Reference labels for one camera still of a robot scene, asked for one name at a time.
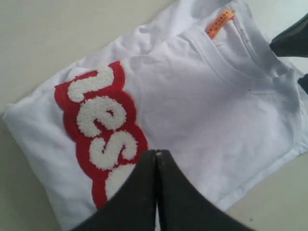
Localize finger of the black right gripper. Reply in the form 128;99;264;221
269;14;308;57
297;74;308;94

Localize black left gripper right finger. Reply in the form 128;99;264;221
155;150;250;231

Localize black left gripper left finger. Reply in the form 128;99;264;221
73;150;156;231

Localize white t-shirt red print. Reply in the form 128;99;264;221
3;0;308;231

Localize orange size tag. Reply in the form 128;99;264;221
205;10;235;39

